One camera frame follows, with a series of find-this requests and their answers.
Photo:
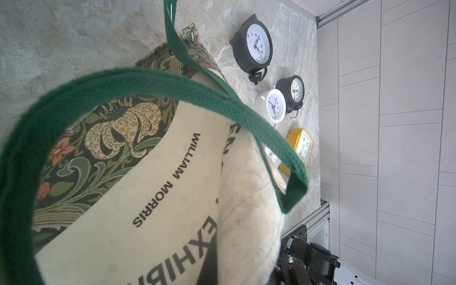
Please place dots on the white plastic alarm clock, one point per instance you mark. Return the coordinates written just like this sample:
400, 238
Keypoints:
271, 106

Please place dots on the canvas tote bag green handles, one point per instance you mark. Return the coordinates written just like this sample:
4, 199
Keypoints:
149, 175

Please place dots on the black twin bell alarm clock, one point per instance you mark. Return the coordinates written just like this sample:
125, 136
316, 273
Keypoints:
253, 48

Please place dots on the small black alarm clock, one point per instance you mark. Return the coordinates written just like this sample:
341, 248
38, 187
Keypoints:
293, 90

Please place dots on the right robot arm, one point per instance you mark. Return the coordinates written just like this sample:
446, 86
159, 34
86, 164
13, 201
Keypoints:
303, 263

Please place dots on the yellow square alarm clock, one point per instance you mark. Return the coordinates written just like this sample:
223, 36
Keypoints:
302, 143

